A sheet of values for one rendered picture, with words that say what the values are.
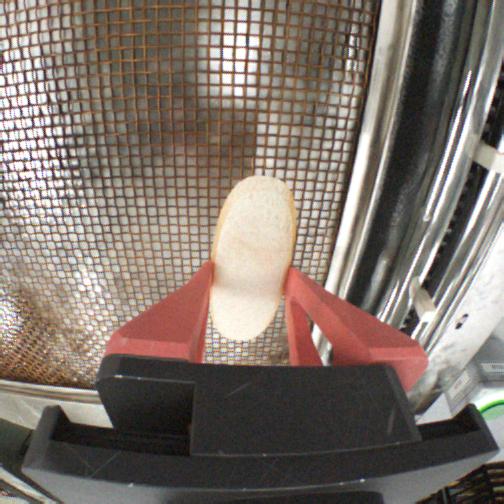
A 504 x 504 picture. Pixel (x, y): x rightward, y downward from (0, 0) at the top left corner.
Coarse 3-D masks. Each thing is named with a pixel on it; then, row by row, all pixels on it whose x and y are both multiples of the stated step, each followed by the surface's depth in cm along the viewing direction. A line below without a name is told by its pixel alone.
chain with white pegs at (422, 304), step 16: (496, 96) 17; (496, 112) 17; (480, 144) 18; (480, 160) 18; (496, 160) 16; (464, 192) 21; (464, 208) 21; (448, 240) 23; (432, 272) 25; (416, 304) 26; (432, 304) 25; (432, 320) 24
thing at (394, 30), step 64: (384, 0) 11; (0, 64) 11; (64, 64) 12; (320, 64) 13; (384, 64) 13; (256, 128) 15; (320, 128) 15; (384, 128) 14; (0, 192) 15; (64, 192) 16; (64, 256) 18; (320, 256) 20; (0, 384) 26; (64, 384) 27
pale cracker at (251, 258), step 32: (256, 192) 12; (288, 192) 12; (224, 224) 13; (256, 224) 12; (288, 224) 13; (224, 256) 13; (256, 256) 13; (288, 256) 14; (224, 288) 14; (256, 288) 14; (224, 320) 16; (256, 320) 16
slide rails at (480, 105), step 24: (480, 72) 15; (480, 96) 16; (480, 120) 17; (456, 168) 19; (456, 192) 20; (480, 192) 20; (480, 216) 21; (432, 240) 22; (480, 240) 22; (456, 264) 23; (408, 288) 25; (456, 288) 25
